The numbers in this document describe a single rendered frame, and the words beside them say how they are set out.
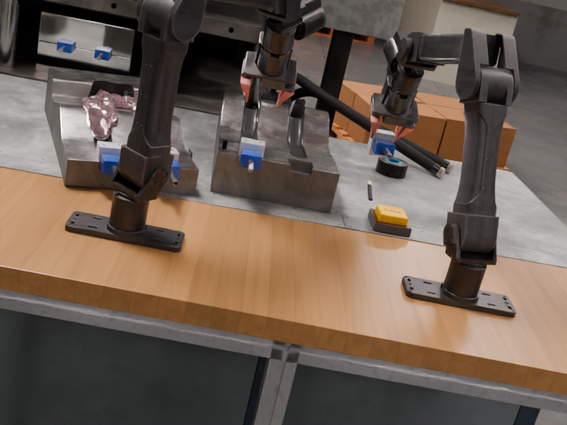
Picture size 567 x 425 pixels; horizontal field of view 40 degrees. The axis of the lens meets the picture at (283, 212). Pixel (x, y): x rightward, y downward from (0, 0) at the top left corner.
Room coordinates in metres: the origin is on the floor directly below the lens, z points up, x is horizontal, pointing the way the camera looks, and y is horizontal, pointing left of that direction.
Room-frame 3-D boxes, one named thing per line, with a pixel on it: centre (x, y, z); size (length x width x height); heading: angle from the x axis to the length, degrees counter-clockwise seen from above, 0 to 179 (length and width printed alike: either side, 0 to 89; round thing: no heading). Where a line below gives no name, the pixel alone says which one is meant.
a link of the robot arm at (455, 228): (1.31, -0.33, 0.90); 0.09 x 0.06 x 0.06; 112
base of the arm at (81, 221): (1.25, 0.26, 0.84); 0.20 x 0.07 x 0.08; 94
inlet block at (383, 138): (1.70, -0.19, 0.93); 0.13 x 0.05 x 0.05; 8
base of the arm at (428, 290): (1.30, -0.34, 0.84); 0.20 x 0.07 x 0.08; 94
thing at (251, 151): (1.54, 0.09, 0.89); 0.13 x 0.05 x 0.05; 7
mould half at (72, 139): (1.68, 0.41, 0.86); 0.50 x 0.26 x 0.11; 25
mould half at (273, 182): (1.82, 0.06, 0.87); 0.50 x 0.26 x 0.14; 7
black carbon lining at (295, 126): (1.80, 0.07, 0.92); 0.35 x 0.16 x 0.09; 7
